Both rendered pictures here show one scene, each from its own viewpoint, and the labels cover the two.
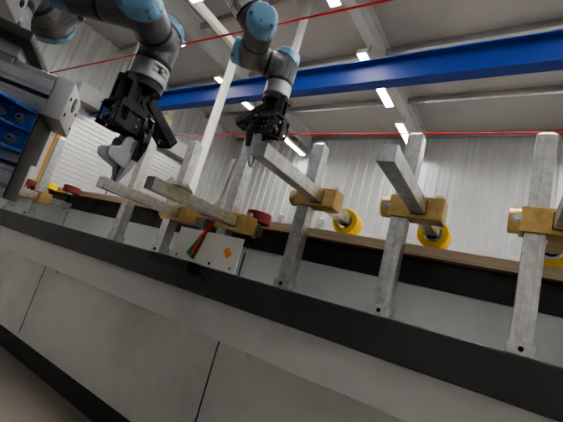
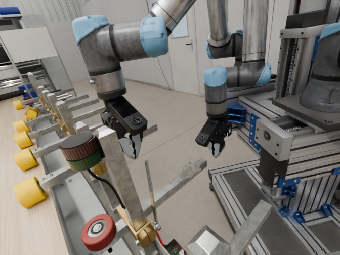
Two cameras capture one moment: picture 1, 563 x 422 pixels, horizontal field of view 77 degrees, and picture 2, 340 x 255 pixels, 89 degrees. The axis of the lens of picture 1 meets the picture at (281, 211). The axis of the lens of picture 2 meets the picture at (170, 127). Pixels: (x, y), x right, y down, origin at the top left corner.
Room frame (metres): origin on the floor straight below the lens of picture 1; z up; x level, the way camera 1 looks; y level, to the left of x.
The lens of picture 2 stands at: (1.31, 0.37, 1.31)
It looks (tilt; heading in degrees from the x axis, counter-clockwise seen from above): 28 degrees down; 199
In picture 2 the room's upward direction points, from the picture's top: 10 degrees counter-clockwise
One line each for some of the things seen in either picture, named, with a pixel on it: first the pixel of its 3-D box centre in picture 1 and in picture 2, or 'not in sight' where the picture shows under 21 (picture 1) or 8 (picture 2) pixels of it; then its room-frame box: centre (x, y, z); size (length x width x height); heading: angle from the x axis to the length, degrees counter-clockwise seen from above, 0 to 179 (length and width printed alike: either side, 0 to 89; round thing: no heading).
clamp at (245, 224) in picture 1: (234, 223); (135, 223); (1.05, 0.13, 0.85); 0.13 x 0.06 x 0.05; 56
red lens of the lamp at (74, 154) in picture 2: not in sight; (79, 144); (1.10, 0.12, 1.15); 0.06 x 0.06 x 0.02
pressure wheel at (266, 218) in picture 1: (255, 229); (103, 239); (1.11, 0.06, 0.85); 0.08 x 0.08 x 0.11
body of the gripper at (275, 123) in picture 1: (271, 117); (117, 111); (0.93, 0.10, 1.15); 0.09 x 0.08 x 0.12; 55
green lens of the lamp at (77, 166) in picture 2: not in sight; (85, 156); (1.10, 0.12, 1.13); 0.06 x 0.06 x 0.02
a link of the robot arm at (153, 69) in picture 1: (149, 76); (215, 105); (0.69, 0.34, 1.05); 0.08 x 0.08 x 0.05
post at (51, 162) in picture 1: (43, 181); not in sight; (1.77, 1.18, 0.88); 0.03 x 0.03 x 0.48; 56
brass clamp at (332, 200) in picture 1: (315, 198); (94, 160); (0.91, -0.08, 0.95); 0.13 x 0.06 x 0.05; 56
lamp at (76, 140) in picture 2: not in sight; (98, 182); (1.10, 0.12, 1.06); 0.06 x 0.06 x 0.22; 56
